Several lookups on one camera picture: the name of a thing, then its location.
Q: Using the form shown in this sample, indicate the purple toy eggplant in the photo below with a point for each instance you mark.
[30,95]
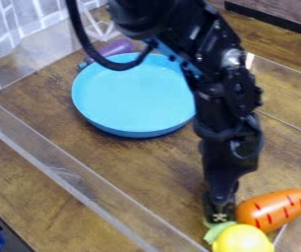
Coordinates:
[117,47]

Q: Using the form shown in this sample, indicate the orange toy carrot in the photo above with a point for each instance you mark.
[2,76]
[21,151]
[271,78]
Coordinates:
[267,212]

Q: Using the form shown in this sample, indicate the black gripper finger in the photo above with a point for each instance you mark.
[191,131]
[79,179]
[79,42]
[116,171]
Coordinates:
[218,213]

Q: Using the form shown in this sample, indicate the yellow toy lemon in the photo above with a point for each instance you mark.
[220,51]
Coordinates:
[242,238]

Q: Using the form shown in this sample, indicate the blue round plate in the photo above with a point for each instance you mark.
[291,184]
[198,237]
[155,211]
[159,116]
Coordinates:
[140,103]

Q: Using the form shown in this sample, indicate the clear acrylic enclosure wall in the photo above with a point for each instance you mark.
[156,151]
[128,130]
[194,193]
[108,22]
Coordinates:
[137,185]

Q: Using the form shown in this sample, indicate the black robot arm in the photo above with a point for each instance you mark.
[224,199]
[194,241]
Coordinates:
[188,31]

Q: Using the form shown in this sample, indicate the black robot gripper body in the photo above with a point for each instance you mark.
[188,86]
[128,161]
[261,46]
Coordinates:
[230,155]

